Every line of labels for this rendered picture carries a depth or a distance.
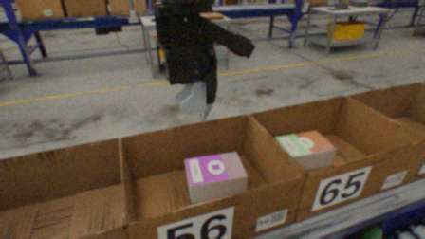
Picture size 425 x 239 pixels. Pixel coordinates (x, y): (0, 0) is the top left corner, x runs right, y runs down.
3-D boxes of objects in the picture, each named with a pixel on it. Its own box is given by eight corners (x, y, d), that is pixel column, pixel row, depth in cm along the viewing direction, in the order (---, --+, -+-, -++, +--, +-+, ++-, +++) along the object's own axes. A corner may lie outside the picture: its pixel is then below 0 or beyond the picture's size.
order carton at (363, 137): (294, 223, 64) (307, 174, 55) (245, 155, 88) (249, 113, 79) (404, 185, 75) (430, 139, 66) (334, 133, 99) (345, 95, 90)
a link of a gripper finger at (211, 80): (198, 98, 46) (195, 51, 41) (207, 96, 47) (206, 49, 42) (208, 108, 42) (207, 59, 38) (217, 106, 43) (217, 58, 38)
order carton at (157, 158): (138, 277, 53) (123, 227, 44) (129, 181, 76) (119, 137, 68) (295, 223, 64) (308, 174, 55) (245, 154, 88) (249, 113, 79)
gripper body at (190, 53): (159, 74, 45) (149, 0, 38) (204, 66, 47) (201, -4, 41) (171, 90, 39) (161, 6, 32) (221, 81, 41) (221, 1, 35)
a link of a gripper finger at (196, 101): (179, 124, 47) (175, 80, 42) (208, 118, 49) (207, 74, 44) (184, 134, 45) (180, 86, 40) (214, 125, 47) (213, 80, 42)
